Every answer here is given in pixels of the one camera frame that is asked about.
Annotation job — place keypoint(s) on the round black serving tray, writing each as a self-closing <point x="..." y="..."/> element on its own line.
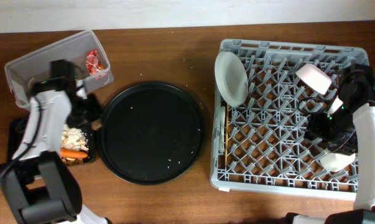
<point x="151" y="133"/>

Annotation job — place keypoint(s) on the pink bowl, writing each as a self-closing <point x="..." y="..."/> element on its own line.
<point x="316" y="79"/>

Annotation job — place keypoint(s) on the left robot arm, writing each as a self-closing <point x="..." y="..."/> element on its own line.
<point x="36" y="184"/>

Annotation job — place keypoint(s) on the grey plate with rice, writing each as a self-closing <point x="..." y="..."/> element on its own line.
<point x="231" y="78"/>

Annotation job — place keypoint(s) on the red snack wrapper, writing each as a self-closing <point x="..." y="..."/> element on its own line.
<point x="92" y="63"/>

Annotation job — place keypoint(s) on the orange carrot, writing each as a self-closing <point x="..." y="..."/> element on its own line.
<point x="73" y="154"/>

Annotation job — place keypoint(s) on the pile of rice and shells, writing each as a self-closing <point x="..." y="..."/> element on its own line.
<point x="74" y="139"/>

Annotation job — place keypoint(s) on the white cup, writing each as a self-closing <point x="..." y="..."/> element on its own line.
<point x="334" y="162"/>

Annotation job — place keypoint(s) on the black rectangular tray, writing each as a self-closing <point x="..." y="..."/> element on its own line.
<point x="17" y="129"/>

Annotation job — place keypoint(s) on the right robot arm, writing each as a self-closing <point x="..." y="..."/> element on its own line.
<point x="364" y="204"/>

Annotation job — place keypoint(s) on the clear plastic waste bin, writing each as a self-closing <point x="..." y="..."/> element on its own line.
<point x="23" y="72"/>

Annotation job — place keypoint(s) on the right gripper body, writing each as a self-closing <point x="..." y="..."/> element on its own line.
<point x="337" y="129"/>

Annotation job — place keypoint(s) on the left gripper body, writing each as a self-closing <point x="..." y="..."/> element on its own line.
<point x="92" y="111"/>

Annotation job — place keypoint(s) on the white plastic fork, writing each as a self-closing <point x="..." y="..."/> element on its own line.
<point x="222" y="130"/>

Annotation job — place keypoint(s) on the brown food scrap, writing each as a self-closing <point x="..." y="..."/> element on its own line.
<point x="96" y="125"/>

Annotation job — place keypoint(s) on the grey dishwasher rack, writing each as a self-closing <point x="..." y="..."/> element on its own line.
<point x="267" y="151"/>

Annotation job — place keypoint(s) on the wooden chopstick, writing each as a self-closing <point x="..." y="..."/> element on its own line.
<point x="226" y="136"/>

